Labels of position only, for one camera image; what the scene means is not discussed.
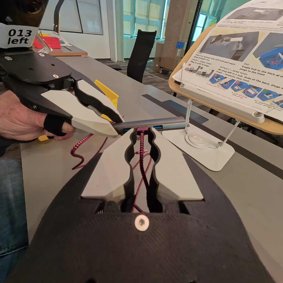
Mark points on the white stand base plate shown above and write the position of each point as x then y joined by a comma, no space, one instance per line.
208,152

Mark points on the person's legs in jeans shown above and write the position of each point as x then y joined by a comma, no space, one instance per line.
11,212

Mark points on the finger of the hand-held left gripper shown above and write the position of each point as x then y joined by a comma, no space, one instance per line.
84,115
104,104

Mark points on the red desk tray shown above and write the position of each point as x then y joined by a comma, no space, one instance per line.
51,43

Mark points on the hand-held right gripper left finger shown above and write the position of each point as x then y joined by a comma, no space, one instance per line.
108,177

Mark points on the printed instruction sheet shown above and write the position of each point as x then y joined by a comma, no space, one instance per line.
239,57

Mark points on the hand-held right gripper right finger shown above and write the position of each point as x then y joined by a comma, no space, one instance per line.
177,177

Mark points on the grey usb hub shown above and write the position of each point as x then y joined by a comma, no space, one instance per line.
163,122

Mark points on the person's left hand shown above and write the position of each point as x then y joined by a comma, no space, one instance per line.
17,119

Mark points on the black office chair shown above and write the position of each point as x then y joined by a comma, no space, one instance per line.
141,53

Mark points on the yellow plastic bin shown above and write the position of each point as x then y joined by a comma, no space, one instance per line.
108,95

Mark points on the wooden desk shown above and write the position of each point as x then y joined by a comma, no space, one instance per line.
70,51

